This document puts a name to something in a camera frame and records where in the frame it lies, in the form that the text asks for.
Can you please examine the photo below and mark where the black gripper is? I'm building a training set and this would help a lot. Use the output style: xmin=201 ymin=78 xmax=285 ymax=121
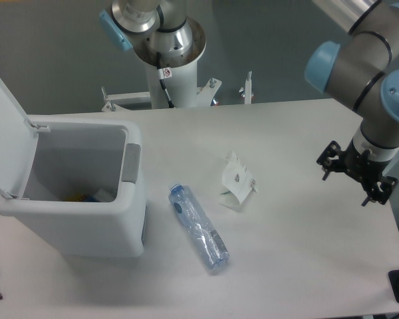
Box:
xmin=317 ymin=140 xmax=398 ymax=207

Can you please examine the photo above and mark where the white plastic trash can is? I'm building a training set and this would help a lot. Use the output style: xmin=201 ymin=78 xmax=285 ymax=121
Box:
xmin=0 ymin=78 xmax=147 ymax=258

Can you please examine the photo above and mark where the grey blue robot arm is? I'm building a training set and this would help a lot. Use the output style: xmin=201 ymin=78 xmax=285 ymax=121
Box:
xmin=99 ymin=1 xmax=399 ymax=204

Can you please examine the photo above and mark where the crumpled white paper packet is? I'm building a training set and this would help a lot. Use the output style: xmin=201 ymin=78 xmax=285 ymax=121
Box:
xmin=218 ymin=151 xmax=258 ymax=211

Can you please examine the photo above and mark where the clear plastic water bottle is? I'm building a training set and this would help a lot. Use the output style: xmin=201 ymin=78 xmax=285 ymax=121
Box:
xmin=168 ymin=183 xmax=230 ymax=272

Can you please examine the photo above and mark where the white metal frame post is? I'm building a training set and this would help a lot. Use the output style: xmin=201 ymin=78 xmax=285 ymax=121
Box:
xmin=239 ymin=71 xmax=254 ymax=104

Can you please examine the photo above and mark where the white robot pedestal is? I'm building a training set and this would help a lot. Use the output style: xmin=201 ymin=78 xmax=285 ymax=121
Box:
xmin=100 ymin=12 xmax=222 ymax=112

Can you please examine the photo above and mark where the black cable with tag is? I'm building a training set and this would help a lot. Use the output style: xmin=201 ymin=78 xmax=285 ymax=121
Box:
xmin=155 ymin=51 xmax=176 ymax=109

